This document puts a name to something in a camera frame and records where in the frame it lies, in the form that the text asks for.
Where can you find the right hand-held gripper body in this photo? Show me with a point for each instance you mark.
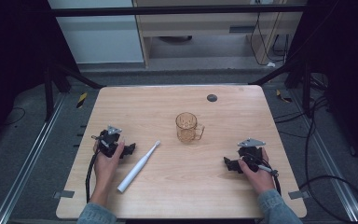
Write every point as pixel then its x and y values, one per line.
pixel 250 153

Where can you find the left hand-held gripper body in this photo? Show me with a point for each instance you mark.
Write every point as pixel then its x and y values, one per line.
pixel 109 143

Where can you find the white electric toothbrush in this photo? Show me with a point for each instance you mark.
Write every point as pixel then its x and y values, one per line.
pixel 136 168

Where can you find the clear amber plastic cup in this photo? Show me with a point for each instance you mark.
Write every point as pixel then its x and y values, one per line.
pixel 186 128

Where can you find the person's left hand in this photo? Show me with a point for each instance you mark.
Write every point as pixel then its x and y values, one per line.
pixel 105 168

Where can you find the person's right hand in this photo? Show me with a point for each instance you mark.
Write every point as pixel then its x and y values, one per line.
pixel 258 180

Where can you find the yellow black tape strip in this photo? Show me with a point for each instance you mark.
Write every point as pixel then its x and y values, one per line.
pixel 81 100
pixel 282 97

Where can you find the grey table grommet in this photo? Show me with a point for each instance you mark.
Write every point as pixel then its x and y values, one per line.
pixel 212 98

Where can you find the black metal stand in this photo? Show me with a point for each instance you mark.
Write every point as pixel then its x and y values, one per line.
pixel 49 93
pixel 306 87

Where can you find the white plug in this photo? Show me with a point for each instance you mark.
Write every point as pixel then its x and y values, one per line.
pixel 271 64

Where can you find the white cabinet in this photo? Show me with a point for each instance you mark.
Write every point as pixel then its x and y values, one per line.
pixel 99 40

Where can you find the light wooden desk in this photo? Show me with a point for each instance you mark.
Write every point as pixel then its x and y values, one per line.
pixel 199 26

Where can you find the grey table bracket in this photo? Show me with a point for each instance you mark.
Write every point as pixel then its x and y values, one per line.
pixel 298 194
pixel 64 194

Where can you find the aluminium floor rail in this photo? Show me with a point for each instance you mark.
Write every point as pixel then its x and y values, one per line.
pixel 28 161
pixel 329 161

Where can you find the black horizontal frame bar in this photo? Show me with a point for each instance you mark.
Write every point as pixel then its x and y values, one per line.
pixel 167 10

